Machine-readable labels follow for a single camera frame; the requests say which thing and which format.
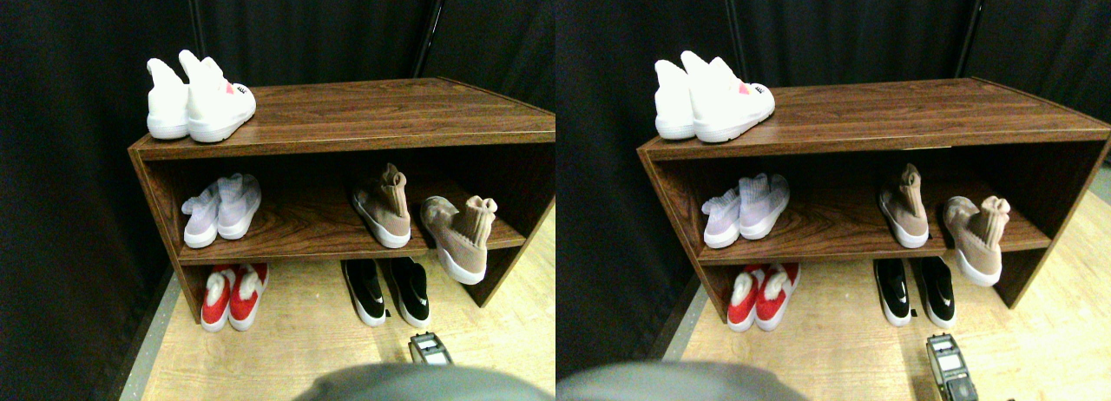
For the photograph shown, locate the white shoe with red mark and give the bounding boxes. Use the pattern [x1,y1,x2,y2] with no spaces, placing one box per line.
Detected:
[178,49,257,144]
[680,50,776,144]

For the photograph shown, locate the black shoe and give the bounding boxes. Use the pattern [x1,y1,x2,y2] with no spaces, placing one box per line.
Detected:
[918,257,958,328]
[873,259,914,327]
[341,260,387,327]
[386,258,431,328]

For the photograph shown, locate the curtain stand pole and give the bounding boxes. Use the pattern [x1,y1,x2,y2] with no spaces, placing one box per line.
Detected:
[953,0,990,78]
[187,0,209,62]
[413,0,452,78]

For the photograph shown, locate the lilac shoe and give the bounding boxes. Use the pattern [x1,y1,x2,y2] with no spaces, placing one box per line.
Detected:
[181,182,221,249]
[701,187,741,249]
[738,174,791,240]
[215,173,262,240]

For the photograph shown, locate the beige shoe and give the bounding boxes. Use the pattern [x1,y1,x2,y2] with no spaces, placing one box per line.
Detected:
[352,163,412,249]
[878,163,930,249]
[420,195,498,286]
[943,195,1011,288]

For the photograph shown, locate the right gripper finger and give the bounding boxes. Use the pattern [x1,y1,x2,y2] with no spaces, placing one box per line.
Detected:
[408,332,454,366]
[925,333,980,401]

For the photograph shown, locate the brown shoe rack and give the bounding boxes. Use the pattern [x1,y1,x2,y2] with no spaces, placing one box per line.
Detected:
[128,77,556,324]
[636,77,1111,324]

